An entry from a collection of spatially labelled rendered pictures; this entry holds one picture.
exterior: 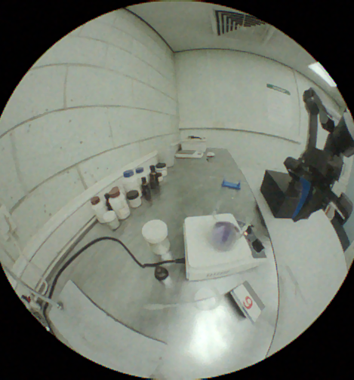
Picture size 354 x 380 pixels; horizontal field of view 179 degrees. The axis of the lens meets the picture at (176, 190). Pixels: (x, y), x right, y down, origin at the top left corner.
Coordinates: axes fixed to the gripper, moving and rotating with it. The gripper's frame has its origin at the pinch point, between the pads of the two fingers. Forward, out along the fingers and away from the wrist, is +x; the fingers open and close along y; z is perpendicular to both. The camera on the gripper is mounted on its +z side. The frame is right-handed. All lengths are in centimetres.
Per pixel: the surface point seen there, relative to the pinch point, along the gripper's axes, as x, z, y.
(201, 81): -73, 30, -152
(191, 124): -12, 8, -152
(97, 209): 38, 36, -17
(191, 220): 18.7, 11.8, -9.5
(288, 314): 14.0, -10.2, 19.2
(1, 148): 20, 71, 2
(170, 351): 28.9, 11.3, 19.0
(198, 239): 18.2, 11.1, -4.2
